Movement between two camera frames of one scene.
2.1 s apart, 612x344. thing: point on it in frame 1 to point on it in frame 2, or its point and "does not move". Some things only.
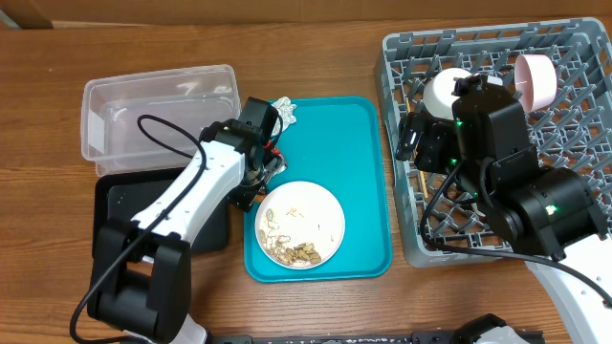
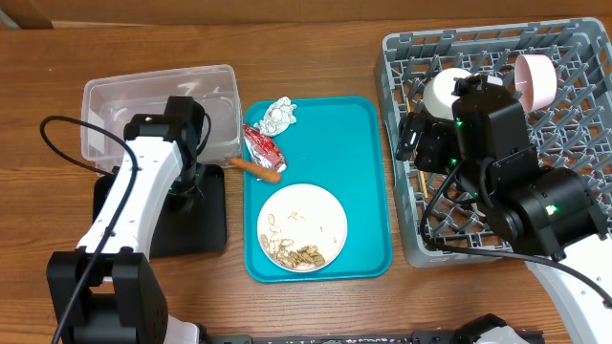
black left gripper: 243,198 to 185,204
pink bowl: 535,80 does not move
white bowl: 439,88 does not move
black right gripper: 433,131 does not move
